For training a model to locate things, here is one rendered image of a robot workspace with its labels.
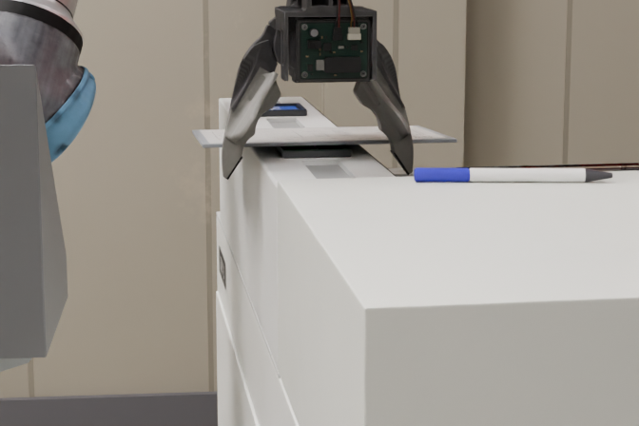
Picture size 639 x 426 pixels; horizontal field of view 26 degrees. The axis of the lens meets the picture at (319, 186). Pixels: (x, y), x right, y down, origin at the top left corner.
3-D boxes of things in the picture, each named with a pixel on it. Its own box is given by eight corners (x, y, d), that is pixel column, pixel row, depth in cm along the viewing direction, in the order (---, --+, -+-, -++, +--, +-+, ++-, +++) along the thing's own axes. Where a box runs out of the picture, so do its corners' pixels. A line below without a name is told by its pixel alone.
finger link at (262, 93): (199, 166, 105) (269, 67, 105) (194, 155, 111) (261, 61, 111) (232, 189, 106) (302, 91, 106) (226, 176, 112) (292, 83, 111)
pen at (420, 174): (610, 166, 98) (414, 166, 99) (613, 169, 97) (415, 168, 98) (610, 181, 99) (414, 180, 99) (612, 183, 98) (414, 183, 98)
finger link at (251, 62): (216, 98, 109) (280, 7, 109) (215, 96, 111) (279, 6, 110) (264, 131, 110) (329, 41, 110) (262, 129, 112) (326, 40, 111)
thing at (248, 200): (302, 219, 157) (302, 96, 154) (402, 367, 103) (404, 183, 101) (220, 222, 156) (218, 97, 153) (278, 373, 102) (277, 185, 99)
